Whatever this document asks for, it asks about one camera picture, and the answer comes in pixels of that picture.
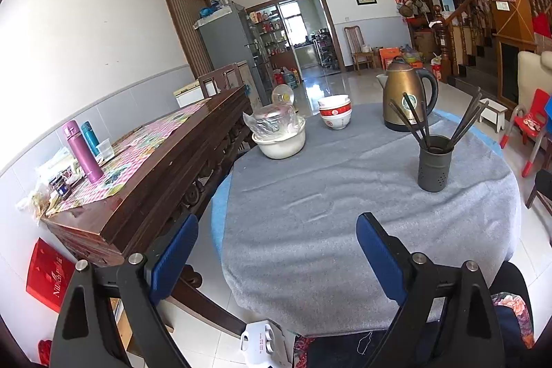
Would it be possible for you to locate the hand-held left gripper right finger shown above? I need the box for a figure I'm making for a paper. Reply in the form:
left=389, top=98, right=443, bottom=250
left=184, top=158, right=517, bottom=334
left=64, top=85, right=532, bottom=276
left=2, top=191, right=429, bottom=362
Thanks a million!
left=356, top=212, right=512, bottom=368

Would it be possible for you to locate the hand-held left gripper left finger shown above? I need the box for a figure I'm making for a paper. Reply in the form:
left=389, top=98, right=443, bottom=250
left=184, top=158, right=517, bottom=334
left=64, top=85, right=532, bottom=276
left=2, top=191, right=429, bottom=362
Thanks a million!
left=49, top=213, right=199, bottom=368

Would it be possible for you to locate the dark grey chopstick holder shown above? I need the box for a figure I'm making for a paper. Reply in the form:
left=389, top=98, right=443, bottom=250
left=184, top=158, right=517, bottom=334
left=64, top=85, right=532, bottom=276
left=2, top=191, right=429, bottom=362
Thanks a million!
left=417, top=134, right=454, bottom=193

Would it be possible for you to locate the bunch of dark chopsticks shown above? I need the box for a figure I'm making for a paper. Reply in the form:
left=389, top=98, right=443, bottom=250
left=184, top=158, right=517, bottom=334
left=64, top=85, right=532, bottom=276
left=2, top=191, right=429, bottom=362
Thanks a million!
left=388, top=89, right=489, bottom=151

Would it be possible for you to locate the light blue table cover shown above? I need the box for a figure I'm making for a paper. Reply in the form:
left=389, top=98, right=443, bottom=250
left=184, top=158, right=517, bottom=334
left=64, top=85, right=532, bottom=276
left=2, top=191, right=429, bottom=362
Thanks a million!
left=210, top=103, right=505, bottom=261

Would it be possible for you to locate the dark wooden sideboard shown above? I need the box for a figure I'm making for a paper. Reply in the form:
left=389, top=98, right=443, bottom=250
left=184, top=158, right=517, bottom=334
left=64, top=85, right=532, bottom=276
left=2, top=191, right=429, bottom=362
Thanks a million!
left=41, top=86, right=255, bottom=338

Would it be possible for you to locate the pink checked cloth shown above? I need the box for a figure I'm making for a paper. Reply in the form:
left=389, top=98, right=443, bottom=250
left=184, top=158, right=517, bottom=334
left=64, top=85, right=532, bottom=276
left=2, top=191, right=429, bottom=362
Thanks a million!
left=41, top=98, right=216, bottom=218

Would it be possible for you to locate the red paper bag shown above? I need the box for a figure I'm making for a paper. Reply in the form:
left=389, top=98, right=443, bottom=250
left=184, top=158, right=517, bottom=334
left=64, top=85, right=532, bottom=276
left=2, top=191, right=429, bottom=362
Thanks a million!
left=26, top=238, right=77, bottom=314

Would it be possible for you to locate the white plastic appliance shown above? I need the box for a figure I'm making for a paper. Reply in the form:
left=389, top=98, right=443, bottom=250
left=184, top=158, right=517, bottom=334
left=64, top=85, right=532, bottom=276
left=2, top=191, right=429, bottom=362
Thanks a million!
left=240, top=320, right=296, bottom=368

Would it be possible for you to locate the pink thermos bottle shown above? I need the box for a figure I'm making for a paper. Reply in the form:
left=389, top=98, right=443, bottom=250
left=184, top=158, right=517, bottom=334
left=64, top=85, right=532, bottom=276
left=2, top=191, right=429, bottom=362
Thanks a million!
left=61, top=120, right=105, bottom=184

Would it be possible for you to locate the white bowl with red band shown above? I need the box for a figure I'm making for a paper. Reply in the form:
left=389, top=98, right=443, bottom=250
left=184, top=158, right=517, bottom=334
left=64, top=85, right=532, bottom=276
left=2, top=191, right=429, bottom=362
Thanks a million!
left=319, top=106, right=353, bottom=131
left=318, top=94, right=351, bottom=112

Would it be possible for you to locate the pile of small packets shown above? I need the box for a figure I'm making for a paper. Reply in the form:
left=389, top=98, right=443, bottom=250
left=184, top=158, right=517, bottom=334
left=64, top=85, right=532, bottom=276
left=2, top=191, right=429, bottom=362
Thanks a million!
left=17, top=148, right=78, bottom=218

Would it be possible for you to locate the teal thermos bottle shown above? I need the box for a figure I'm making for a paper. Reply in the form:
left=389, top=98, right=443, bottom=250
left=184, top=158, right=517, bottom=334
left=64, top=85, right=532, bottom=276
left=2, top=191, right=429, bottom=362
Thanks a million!
left=81, top=121, right=101, bottom=157

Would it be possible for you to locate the white ceramic pot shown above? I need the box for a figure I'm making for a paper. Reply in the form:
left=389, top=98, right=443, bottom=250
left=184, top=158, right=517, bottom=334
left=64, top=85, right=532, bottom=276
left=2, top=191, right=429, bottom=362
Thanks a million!
left=251, top=119, right=307, bottom=160

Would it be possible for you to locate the bronze electric kettle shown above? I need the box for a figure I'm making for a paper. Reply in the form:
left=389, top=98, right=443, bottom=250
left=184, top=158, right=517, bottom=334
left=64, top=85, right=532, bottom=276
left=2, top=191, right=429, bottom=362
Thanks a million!
left=376, top=57, right=439, bottom=132

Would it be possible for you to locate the cream cabinet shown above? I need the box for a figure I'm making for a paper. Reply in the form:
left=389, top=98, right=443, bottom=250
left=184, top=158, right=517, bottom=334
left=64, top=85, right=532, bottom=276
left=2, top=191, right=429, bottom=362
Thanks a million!
left=173, top=81, right=203, bottom=108

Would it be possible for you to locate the dark wooden chair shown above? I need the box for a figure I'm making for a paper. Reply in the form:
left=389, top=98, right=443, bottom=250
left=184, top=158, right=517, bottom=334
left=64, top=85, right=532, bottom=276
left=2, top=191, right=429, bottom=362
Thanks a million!
left=526, top=170, right=552, bottom=218

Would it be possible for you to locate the small white stool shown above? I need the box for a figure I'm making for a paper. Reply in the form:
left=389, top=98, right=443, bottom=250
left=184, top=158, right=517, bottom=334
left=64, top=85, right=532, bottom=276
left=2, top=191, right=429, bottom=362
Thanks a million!
left=478, top=98, right=510, bottom=132

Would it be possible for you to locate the round electric heater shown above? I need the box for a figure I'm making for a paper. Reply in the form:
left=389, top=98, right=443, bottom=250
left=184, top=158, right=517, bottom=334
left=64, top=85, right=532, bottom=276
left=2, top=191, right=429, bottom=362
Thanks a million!
left=271, top=84, right=296, bottom=112

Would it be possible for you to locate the carved wooden chair back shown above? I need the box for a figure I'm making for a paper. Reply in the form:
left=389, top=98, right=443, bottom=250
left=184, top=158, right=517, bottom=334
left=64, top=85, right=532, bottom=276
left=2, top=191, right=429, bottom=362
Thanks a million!
left=198, top=64, right=242, bottom=98

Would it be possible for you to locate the group of plastic jugs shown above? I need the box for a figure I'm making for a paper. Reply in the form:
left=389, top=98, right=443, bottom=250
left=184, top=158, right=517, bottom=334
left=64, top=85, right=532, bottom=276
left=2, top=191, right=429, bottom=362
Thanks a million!
left=274, top=66, right=303, bottom=89

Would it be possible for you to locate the orange box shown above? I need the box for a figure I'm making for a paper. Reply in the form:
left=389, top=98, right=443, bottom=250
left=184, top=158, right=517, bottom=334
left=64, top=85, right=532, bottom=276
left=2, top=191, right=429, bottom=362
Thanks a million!
left=379, top=47, right=406, bottom=69

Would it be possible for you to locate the red child chair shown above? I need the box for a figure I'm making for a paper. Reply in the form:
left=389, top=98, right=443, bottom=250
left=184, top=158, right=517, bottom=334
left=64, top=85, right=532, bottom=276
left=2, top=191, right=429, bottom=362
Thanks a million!
left=500, top=89, right=552, bottom=178

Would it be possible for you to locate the grey refrigerator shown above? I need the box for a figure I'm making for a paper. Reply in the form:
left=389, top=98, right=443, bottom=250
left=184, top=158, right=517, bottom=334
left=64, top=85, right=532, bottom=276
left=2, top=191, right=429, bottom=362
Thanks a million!
left=197, top=3, right=270, bottom=93

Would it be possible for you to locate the wooden stair railing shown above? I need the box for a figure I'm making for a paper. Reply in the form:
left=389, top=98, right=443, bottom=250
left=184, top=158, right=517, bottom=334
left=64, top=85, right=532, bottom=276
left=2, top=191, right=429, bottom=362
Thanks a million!
left=433, top=0, right=496, bottom=78

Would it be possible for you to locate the cluttered wooden shelf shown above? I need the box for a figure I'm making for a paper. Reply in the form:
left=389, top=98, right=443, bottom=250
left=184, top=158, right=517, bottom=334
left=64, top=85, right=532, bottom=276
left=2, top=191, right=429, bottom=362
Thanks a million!
left=394, top=0, right=434, bottom=58

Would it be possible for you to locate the beige sofa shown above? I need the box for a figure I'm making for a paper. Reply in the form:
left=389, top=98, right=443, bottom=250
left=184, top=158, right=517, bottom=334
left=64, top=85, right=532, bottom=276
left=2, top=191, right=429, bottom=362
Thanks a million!
left=516, top=50, right=552, bottom=110

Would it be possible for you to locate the brown wooden door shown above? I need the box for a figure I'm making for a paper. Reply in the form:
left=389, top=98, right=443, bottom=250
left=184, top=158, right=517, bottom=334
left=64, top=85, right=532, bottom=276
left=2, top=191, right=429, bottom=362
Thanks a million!
left=159, top=0, right=214, bottom=80

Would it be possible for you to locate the glass shelf unit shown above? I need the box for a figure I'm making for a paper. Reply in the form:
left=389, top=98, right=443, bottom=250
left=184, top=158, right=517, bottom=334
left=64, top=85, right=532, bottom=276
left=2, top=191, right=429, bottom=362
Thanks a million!
left=248, top=6, right=298, bottom=71

